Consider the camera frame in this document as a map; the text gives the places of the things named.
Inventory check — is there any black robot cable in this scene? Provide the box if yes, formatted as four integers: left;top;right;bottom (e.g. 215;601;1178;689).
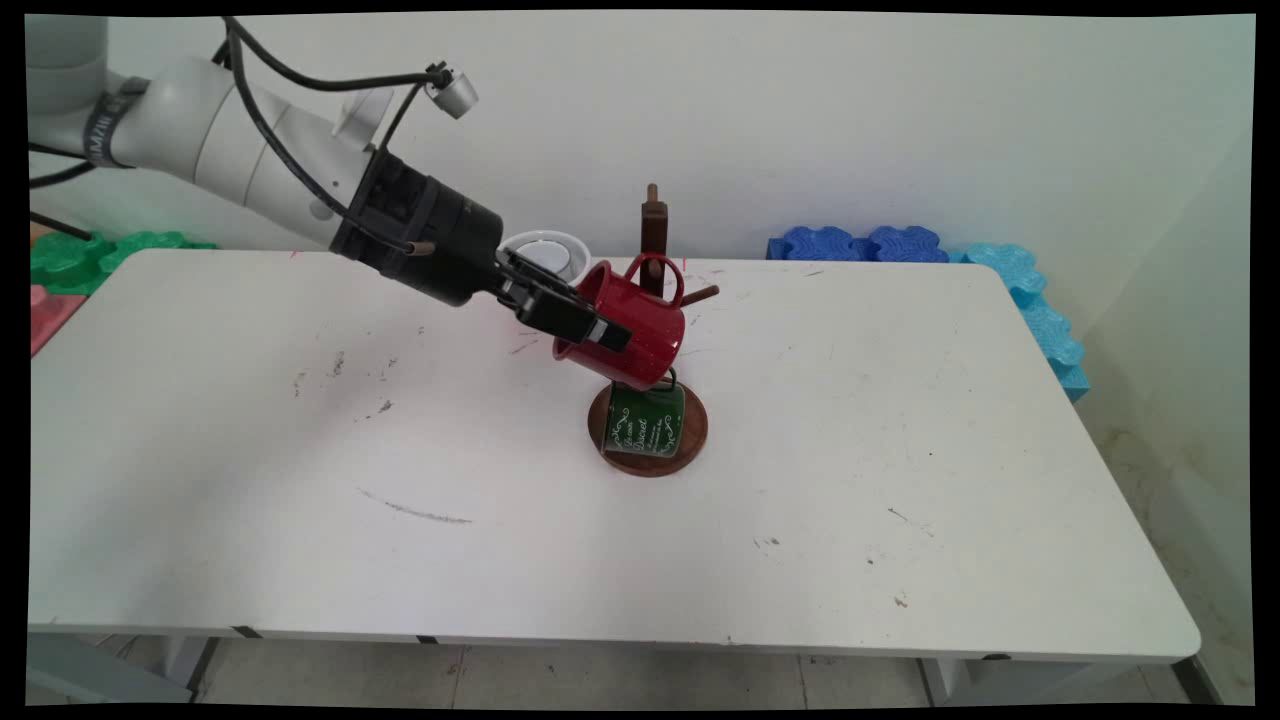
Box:
28;15;453;257

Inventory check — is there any grey table leg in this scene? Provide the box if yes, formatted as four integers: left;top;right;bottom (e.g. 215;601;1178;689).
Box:
28;632;217;707

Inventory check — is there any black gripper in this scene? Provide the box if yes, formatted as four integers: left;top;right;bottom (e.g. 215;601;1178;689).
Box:
329;149;634;354

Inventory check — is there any dark blue foam tile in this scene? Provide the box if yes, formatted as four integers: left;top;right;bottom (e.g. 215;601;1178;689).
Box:
865;226;952;265
767;226;871;264

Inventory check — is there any brown wooden mug tree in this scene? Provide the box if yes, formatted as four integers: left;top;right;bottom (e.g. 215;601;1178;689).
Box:
587;183;721;479

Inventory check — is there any green foam tile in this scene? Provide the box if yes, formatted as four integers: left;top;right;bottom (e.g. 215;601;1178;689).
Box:
30;230;217;297

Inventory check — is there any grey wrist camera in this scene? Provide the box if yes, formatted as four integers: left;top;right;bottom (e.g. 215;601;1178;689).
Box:
423;64;480;121

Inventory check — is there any green enamel mug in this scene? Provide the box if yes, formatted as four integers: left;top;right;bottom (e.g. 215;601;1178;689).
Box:
603;369;689;460

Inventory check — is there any red foam tile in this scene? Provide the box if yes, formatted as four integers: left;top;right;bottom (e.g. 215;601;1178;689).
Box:
30;284;90;357

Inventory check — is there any red enamel mug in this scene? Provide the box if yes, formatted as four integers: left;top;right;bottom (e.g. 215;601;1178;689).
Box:
553;252;689;392

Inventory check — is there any light blue foam tile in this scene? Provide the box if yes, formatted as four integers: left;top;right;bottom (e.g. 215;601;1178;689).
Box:
1012;295;1092;404
948;242;1049;303

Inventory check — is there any red bowl white inside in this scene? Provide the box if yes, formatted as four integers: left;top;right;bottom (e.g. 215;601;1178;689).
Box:
499;229;593;287

